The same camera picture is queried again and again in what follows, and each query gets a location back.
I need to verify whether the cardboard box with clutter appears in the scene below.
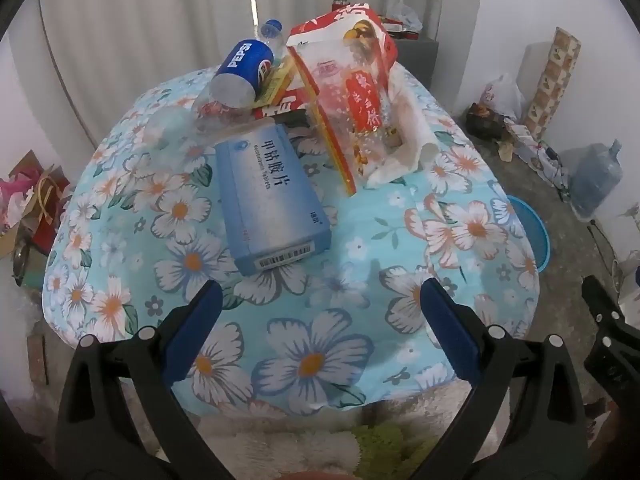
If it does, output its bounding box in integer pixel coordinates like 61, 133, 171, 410
10, 150, 73, 286

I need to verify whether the crumpled white tissue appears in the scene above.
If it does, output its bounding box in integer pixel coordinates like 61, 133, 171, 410
366, 150, 426, 189

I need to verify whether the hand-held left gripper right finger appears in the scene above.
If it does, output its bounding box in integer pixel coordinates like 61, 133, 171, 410
406, 277, 588, 480

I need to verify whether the red packet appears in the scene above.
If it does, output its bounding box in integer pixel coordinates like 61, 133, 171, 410
252, 87, 313, 121

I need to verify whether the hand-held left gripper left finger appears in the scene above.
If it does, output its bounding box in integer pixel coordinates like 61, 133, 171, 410
56, 280, 226, 480

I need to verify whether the grey cabinet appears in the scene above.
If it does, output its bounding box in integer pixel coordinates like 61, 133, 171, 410
385, 30, 440, 81

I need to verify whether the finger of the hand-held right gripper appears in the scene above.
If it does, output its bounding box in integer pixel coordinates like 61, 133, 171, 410
581, 275, 640, 411

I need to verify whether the patterned paper roll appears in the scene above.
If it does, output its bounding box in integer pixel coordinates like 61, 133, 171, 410
525, 27, 582, 136

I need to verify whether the red white food box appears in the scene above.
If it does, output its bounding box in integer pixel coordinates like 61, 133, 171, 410
289, 2, 399, 68

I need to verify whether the white curtain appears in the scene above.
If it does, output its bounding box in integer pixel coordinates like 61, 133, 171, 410
37, 0, 446, 146

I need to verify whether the large blue water jug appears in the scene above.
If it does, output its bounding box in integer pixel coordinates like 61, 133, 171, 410
570, 139, 625, 216

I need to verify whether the clear red printed plastic bag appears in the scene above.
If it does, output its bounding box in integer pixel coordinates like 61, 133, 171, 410
287, 35, 401, 197

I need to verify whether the yellow green packet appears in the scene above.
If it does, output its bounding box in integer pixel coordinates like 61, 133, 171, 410
252, 55, 301, 106

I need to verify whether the white green fuzzy cloth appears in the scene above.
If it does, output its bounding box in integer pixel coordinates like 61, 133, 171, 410
135, 395, 451, 480

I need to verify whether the blue medicine box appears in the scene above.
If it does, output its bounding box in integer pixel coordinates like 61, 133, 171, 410
214, 122, 333, 277

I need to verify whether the round metal pot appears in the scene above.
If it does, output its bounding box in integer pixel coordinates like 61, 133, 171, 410
12, 245, 30, 287

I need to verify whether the pink tissue paper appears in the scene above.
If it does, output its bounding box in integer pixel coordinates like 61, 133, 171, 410
0, 170, 42, 227

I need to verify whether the blue label plastic bottle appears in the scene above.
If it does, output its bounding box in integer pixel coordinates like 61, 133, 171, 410
145, 19, 287, 153

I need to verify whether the floral blue tablecloth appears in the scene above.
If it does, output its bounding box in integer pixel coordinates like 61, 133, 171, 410
45, 62, 541, 418

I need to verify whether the white paper cup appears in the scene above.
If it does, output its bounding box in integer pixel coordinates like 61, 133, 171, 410
387, 67, 451, 168

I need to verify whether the blue plastic basin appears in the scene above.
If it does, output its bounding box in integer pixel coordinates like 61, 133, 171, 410
507, 195, 551, 268

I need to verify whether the white plastic bag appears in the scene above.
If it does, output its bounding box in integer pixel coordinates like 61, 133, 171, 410
480, 74, 526, 121

